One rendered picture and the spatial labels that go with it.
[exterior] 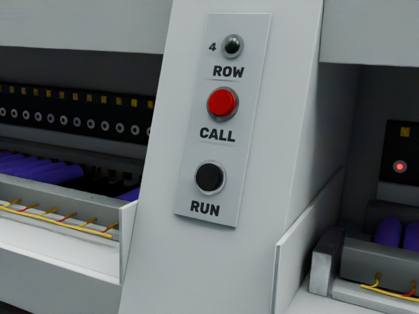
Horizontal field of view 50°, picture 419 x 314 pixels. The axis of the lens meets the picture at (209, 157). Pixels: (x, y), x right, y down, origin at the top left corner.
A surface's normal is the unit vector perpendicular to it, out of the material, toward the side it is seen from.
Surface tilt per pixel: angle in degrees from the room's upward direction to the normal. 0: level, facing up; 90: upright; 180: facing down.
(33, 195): 107
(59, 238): 17
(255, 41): 90
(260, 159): 90
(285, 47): 90
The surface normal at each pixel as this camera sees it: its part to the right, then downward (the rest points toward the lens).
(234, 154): -0.41, -0.10
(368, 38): -0.43, 0.19
